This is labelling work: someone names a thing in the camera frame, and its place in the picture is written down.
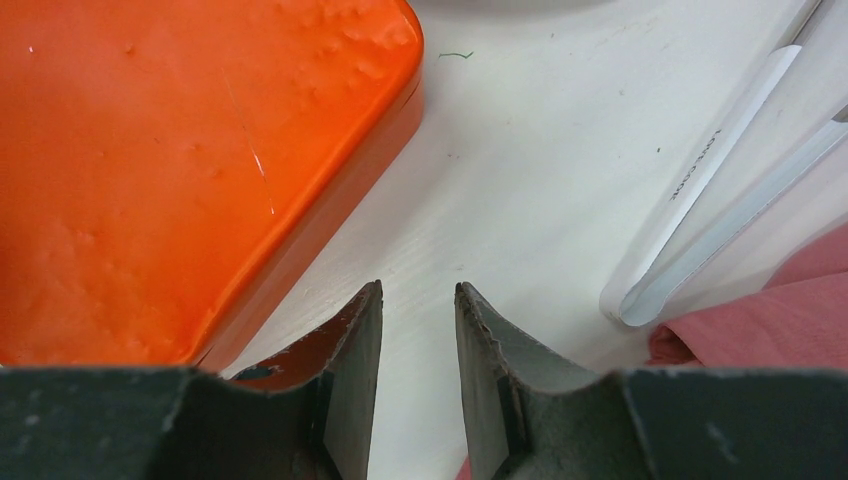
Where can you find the metal tongs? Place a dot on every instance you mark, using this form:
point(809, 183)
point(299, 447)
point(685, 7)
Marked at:
point(779, 124)

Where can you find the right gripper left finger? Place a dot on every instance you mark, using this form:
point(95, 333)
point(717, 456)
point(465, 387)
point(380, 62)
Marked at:
point(304, 413)

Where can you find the orange box lid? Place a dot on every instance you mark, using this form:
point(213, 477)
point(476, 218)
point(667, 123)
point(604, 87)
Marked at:
point(154, 153)

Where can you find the pink cloth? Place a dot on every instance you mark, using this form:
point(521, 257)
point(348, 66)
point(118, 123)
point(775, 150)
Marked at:
point(798, 319)

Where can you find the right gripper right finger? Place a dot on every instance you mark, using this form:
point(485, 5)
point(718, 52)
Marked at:
point(530, 413)

